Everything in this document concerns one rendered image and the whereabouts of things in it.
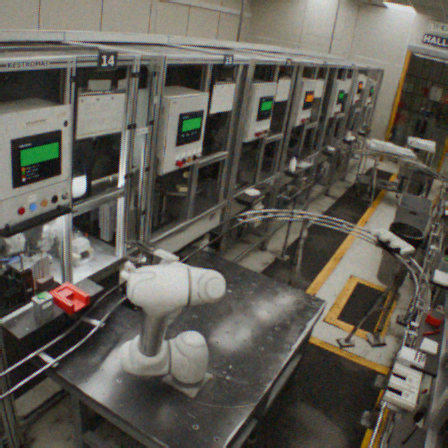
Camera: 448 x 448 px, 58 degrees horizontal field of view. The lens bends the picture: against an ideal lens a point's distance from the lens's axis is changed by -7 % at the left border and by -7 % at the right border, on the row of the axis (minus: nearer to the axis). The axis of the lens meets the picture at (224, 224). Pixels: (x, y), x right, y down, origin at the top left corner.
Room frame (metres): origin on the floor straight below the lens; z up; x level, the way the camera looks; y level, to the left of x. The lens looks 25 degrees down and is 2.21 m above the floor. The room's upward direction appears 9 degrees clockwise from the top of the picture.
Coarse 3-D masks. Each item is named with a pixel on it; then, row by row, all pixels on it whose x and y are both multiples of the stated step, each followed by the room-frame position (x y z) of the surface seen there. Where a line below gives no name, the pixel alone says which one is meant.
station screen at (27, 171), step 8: (24, 144) 1.48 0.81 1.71; (32, 144) 1.52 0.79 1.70; (40, 144) 1.55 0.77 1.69; (48, 144) 1.59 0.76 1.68; (48, 160) 1.59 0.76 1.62; (56, 160) 1.63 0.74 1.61; (24, 168) 1.48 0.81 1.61; (32, 168) 1.52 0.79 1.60; (40, 168) 1.55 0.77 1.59; (48, 168) 1.59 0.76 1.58; (56, 168) 1.63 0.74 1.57; (24, 176) 1.48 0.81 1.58; (32, 176) 1.51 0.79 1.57; (40, 176) 1.55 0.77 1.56
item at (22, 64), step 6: (24, 60) 1.52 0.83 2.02; (30, 60) 1.54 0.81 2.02; (36, 60) 1.57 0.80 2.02; (42, 60) 1.59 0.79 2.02; (48, 60) 1.62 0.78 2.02; (12, 66) 1.47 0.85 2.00; (18, 66) 1.49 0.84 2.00; (24, 66) 1.52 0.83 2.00; (30, 66) 1.54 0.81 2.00; (36, 66) 1.57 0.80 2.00; (42, 66) 1.59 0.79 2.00; (48, 66) 1.62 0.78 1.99; (156, 96) 2.26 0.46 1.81; (156, 102) 2.27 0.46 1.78
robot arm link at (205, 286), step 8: (192, 272) 1.18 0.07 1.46; (200, 272) 1.19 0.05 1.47; (208, 272) 1.19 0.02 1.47; (216, 272) 1.20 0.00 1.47; (192, 280) 1.15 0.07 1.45; (200, 280) 1.15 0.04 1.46; (208, 280) 1.14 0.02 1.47; (216, 280) 1.15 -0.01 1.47; (224, 280) 1.19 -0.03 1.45; (192, 288) 1.14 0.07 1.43; (200, 288) 1.13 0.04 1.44; (208, 288) 1.13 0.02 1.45; (216, 288) 1.14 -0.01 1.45; (224, 288) 1.15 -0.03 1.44; (192, 296) 1.13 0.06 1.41; (200, 296) 1.13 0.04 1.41; (208, 296) 1.12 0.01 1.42; (216, 296) 1.13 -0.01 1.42; (192, 304) 1.14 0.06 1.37; (200, 304) 1.15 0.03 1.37
